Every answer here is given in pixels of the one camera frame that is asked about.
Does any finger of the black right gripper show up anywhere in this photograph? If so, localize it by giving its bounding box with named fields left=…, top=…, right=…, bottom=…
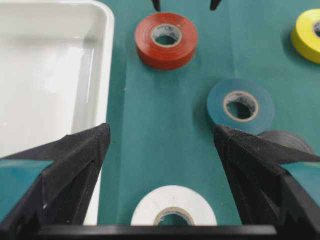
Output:
left=151, top=0, right=161, bottom=12
left=209, top=0, right=222, bottom=11

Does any teal tape roll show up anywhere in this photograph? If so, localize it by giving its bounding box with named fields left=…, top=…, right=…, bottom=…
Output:
left=206, top=78, right=275, bottom=135

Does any white tape roll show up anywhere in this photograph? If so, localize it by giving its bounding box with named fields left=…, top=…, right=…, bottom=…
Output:
left=130, top=185, right=218, bottom=226

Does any yellow tape roll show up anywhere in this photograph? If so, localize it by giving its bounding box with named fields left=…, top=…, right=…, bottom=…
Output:
left=290, top=8, right=320, bottom=64

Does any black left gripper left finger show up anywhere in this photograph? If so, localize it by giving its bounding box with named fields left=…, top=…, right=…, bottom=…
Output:
left=0, top=123, right=111, bottom=240

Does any green table cloth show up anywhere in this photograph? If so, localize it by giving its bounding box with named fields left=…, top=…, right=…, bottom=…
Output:
left=98, top=0, right=320, bottom=225

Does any white plastic tray case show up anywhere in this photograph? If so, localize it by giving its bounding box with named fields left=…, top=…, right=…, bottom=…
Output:
left=0, top=0, right=116, bottom=226

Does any red tape roll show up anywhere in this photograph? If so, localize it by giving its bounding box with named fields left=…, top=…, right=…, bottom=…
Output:
left=134, top=12, right=198, bottom=70

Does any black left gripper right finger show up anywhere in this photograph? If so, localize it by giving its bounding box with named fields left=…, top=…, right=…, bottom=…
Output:
left=213, top=124, right=320, bottom=240

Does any black tape roll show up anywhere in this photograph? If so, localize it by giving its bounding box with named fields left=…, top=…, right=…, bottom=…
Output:
left=259, top=130, right=316, bottom=155

